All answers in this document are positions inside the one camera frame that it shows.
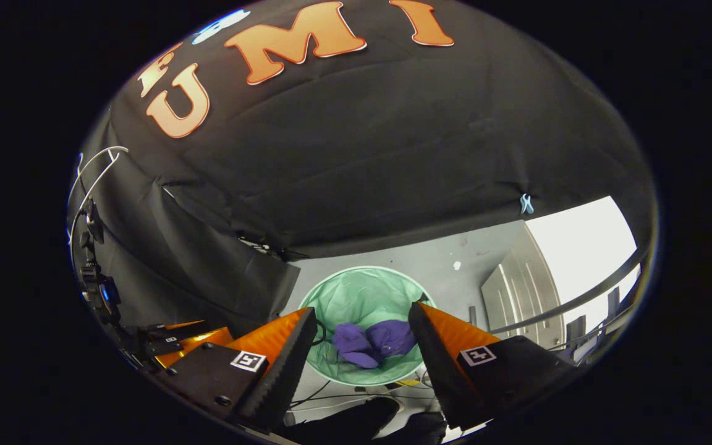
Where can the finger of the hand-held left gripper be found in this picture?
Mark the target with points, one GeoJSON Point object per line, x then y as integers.
{"type": "Point", "coordinates": [186, 324]}
{"type": "Point", "coordinates": [198, 340]}

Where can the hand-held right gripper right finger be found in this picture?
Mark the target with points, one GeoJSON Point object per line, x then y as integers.
{"type": "Point", "coordinates": [436, 364]}

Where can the white cabinet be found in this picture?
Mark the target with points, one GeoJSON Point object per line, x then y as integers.
{"type": "Point", "coordinates": [517, 290]}

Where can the person's black shoe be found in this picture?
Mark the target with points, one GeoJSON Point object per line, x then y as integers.
{"type": "Point", "coordinates": [421, 429]}
{"type": "Point", "coordinates": [350, 423]}

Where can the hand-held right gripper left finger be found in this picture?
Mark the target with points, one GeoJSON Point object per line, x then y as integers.
{"type": "Point", "coordinates": [285, 371]}

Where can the green laundry hamper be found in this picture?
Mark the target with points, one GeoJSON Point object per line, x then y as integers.
{"type": "Point", "coordinates": [362, 296]}

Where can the white plastic hanger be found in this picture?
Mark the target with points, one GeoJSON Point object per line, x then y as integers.
{"type": "Point", "coordinates": [99, 162]}

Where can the blue backdrop clip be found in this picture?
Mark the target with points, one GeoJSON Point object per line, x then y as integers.
{"type": "Point", "coordinates": [526, 204]}

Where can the black clothes rack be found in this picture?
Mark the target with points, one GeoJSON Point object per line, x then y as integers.
{"type": "Point", "coordinates": [578, 300]}

